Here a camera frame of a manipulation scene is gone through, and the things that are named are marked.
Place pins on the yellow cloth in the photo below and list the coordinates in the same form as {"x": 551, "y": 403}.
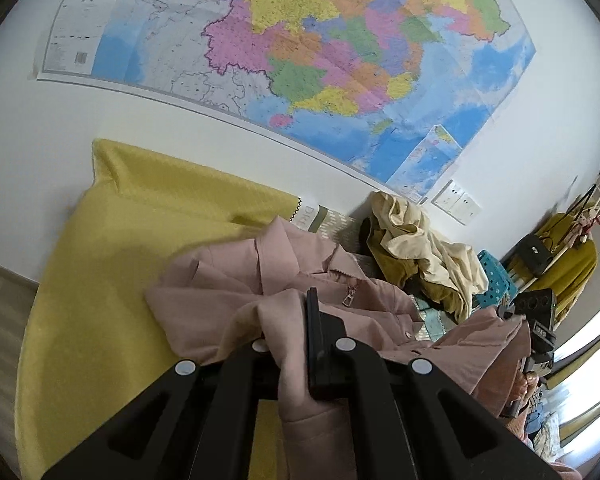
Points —
{"x": 105, "y": 285}

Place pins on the black clothes rack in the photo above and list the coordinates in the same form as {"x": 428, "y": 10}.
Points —
{"x": 587, "y": 197}

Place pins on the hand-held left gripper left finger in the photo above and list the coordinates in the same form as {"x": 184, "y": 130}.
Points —
{"x": 240, "y": 375}

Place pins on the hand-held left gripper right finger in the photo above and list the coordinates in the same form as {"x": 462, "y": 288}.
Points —
{"x": 325, "y": 360}

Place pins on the cream garment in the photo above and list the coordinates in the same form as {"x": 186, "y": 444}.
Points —
{"x": 420, "y": 245}

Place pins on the black handbag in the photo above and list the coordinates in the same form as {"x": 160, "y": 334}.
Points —
{"x": 532, "y": 255}

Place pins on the pink jacket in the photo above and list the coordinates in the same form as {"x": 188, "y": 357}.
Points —
{"x": 290, "y": 270}

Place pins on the person's right hand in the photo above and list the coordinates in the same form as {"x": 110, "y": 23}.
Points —
{"x": 522, "y": 390}

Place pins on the yellow hanging garment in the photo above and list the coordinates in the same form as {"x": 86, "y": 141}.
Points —
{"x": 575, "y": 265}

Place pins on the colourful wall map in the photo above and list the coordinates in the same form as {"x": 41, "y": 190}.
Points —
{"x": 305, "y": 60}

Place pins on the mustard brown garment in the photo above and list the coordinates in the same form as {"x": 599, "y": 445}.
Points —
{"x": 390, "y": 260}

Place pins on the white wall socket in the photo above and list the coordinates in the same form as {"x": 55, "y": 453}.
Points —
{"x": 447, "y": 195}
{"x": 467, "y": 208}

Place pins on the blue plastic basket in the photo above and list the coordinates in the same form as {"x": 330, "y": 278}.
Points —
{"x": 495, "y": 275}

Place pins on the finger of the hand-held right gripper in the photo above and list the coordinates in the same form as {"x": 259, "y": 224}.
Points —
{"x": 507, "y": 312}

